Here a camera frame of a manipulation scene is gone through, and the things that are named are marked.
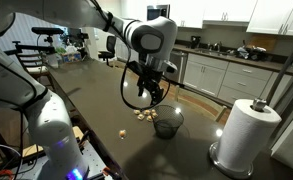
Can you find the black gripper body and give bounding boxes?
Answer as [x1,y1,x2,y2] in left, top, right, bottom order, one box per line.
[137,64,164,91]

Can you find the stainless steel dishwasher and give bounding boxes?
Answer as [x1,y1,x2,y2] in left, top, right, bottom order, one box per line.
[168,50,189,84]

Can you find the black office chair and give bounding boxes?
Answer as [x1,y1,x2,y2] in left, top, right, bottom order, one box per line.
[97,35,118,68]

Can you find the black coffee maker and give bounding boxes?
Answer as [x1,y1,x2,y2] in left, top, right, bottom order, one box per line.
[190,35,202,50]

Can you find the white lower kitchen cabinets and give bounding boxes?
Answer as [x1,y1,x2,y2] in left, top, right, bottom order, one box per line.
[183,53,274,105]

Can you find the white kitchen cabinets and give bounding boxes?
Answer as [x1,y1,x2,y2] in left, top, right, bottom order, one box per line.
[183,53,274,105]
[167,0,293,37]

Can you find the light wooden chair back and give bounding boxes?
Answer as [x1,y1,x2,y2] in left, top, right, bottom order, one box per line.
[174,84,229,123]

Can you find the stainless steel microwave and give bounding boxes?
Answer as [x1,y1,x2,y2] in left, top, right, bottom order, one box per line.
[146,4,171,22]

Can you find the chrome sink faucet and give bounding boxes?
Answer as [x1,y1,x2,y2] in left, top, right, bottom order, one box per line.
[213,41,223,53]

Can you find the tissue box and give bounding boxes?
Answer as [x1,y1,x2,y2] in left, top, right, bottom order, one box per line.
[61,51,83,64]

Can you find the clear plastic container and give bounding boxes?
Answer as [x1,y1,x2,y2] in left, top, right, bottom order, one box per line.
[46,52,63,69]

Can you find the white paper towel roll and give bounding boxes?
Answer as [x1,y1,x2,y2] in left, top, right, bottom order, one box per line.
[215,98,283,173]

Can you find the dark kitchen countertop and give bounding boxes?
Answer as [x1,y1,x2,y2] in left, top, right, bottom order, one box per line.
[172,44,293,76]

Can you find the silver paper towel holder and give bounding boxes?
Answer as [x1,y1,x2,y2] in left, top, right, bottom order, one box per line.
[208,98,268,180]

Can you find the wooden chair with cushion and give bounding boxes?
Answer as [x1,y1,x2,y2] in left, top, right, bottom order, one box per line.
[14,51,55,91]

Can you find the dark clutter on counter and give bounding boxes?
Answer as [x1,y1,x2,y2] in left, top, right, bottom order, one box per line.
[236,45,269,62]

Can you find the wooden cutting board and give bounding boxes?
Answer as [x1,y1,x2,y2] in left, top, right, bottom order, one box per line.
[247,34,278,53]

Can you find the grey metal pole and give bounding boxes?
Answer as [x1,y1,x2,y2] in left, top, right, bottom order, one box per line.
[265,31,293,105]

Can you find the white upper kitchen cabinets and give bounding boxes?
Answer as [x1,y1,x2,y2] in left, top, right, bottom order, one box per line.
[167,0,293,37]

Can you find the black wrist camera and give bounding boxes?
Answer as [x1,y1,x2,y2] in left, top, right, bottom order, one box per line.
[127,61,144,76]

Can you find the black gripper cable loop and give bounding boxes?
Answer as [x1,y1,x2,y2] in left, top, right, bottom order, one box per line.
[119,49,172,111]

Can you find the black wire mesh dustbin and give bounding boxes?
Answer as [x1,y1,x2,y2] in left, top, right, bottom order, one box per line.
[151,104,185,140]

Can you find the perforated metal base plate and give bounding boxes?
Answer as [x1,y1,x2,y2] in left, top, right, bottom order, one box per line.
[19,139,111,180]

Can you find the black camera on stand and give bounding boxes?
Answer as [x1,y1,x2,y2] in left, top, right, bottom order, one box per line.
[4,27,65,56]

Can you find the orange cable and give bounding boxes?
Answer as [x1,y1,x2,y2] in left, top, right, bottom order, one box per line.
[0,169,16,180]

